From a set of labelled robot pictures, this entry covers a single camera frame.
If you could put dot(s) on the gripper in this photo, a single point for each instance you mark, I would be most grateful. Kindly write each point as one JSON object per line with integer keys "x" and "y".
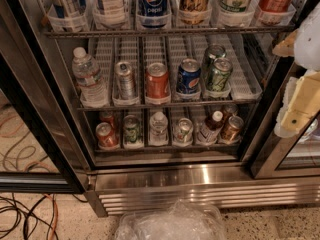
{"x": 308, "y": 42}

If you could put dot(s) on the blue pepsi can top shelf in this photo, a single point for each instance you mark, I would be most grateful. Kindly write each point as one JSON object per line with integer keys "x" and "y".
{"x": 153, "y": 13}

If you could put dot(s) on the blue pepsi can shelf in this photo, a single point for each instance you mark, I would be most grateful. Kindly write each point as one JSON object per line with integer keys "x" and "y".
{"x": 188, "y": 76}
{"x": 153, "y": 13}

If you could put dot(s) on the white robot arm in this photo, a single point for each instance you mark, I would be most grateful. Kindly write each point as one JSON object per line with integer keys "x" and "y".
{"x": 311, "y": 25}

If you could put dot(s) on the right glass fridge door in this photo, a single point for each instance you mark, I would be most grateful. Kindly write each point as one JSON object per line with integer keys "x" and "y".
{"x": 276, "y": 157}

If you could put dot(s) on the glass fridge door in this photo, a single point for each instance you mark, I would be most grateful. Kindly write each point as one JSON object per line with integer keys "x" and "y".
{"x": 276, "y": 157}
{"x": 39, "y": 152}

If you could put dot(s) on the brown can rear bottom shelf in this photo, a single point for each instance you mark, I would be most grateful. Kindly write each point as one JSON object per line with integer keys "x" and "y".
{"x": 229, "y": 110}

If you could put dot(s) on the brown can front bottom shelf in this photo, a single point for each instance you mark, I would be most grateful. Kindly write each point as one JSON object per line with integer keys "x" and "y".
{"x": 232, "y": 129}

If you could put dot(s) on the green can front middle shelf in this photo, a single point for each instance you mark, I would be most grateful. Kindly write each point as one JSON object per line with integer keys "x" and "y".
{"x": 219, "y": 72}

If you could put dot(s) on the green can rear middle shelf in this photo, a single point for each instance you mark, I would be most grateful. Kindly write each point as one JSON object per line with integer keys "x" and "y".
{"x": 212, "y": 52}

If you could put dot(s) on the blue pepsi can middle shelf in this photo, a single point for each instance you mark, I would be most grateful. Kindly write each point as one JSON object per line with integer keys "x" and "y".
{"x": 188, "y": 76}

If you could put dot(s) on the light green can bottom shelf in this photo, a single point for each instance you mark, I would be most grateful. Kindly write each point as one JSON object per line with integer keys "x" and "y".
{"x": 183, "y": 130}

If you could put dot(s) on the clear water bottle bottom shelf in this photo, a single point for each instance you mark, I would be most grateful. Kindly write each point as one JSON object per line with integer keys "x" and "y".
{"x": 158, "y": 128}

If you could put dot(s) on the clear water bottle shelf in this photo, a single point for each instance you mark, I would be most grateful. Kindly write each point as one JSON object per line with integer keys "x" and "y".
{"x": 89, "y": 78}
{"x": 158, "y": 128}

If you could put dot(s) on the red can middle shelf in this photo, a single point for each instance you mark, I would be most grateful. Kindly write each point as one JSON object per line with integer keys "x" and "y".
{"x": 157, "y": 79}

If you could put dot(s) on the gold brown can top shelf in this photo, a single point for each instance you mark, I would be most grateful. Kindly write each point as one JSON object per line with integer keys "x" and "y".
{"x": 193, "y": 11}

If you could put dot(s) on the stainless steel fridge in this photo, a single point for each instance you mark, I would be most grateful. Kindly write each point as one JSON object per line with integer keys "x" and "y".
{"x": 142, "y": 176}

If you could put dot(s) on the silver can middle shelf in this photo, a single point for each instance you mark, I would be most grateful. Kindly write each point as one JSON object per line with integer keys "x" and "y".
{"x": 125, "y": 77}

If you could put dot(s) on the red can rear bottom shelf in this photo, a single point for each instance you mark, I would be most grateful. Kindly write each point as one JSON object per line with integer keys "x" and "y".
{"x": 108, "y": 117}

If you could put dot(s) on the red can front bottom shelf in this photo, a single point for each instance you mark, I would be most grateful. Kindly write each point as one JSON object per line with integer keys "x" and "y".
{"x": 106, "y": 135}

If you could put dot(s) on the clear water bottle middle shelf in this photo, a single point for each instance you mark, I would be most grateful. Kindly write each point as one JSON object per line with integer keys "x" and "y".
{"x": 89, "y": 78}

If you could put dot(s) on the white label bottle top shelf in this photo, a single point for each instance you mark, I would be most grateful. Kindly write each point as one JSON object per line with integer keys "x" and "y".
{"x": 110, "y": 13}

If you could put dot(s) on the left glass fridge door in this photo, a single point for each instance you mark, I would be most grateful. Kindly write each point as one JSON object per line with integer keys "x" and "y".
{"x": 39, "y": 152}

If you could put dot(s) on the brown bottle white cap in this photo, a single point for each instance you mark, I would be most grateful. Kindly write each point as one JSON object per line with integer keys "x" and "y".
{"x": 210, "y": 128}

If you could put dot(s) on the clear plastic bag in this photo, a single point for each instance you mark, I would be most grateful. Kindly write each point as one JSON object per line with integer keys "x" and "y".
{"x": 181, "y": 221}

